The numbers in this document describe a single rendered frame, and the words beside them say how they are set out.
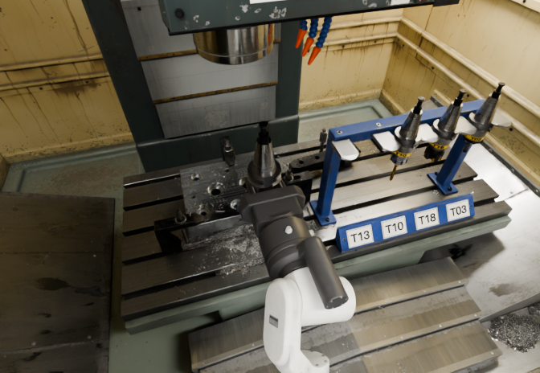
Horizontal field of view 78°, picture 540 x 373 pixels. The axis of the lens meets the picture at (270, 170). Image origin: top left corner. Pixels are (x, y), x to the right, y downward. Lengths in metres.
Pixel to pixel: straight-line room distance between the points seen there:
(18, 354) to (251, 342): 0.65
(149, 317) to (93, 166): 1.05
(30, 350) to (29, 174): 0.96
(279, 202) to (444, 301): 0.78
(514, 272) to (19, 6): 1.93
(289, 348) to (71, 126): 1.57
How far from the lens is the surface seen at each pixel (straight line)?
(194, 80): 1.24
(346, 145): 0.83
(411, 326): 1.15
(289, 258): 0.51
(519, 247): 1.40
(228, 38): 0.63
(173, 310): 0.98
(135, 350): 1.25
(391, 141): 0.87
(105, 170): 1.83
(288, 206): 0.58
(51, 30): 1.63
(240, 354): 1.07
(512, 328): 1.38
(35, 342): 1.28
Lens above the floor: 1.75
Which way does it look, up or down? 45 degrees down
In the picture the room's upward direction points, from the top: straight up
